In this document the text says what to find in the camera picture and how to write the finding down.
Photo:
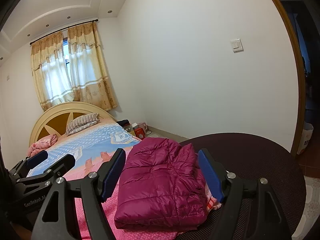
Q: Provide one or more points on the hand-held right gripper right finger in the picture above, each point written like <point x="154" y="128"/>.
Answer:
<point x="210" y="175"/>

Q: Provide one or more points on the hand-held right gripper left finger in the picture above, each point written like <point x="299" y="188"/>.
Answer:
<point x="112" y="177"/>

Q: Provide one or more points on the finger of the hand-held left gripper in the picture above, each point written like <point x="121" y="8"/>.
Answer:
<point x="63" y="163"/>
<point x="37" y="156"/>

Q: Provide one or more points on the magenta quilted puffer jacket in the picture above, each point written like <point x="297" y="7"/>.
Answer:
<point x="160" y="180"/>

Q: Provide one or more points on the pink floral folded quilt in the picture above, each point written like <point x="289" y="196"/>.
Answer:
<point x="43" y="143"/>

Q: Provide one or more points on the cream wooden bed headboard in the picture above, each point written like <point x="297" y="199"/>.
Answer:
<point x="40" y="123"/>

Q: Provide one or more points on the bed with patterned bedspread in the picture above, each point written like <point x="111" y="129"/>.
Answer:
<point x="95" y="140"/>

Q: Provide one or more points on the striped floral pillow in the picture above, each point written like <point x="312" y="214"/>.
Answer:
<point x="81" y="125"/>

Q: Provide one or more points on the red box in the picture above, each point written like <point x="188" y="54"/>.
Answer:
<point x="139" y="132"/>

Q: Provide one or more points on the small white box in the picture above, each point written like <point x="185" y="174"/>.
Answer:
<point x="135" y="125"/>

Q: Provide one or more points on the small pink appliance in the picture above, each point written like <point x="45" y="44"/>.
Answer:
<point x="143" y="125"/>

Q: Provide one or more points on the white bag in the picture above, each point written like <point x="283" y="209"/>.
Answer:
<point x="306" y="140"/>

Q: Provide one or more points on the window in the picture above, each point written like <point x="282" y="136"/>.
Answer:
<point x="66" y="52"/>

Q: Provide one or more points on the black curtain rod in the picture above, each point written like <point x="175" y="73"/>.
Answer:
<point x="62" y="30"/>

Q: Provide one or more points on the white wall light switch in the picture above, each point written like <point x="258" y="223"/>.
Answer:
<point x="236" y="45"/>

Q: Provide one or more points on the brown wooden door frame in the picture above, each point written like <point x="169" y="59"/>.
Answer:
<point x="295" y="55"/>

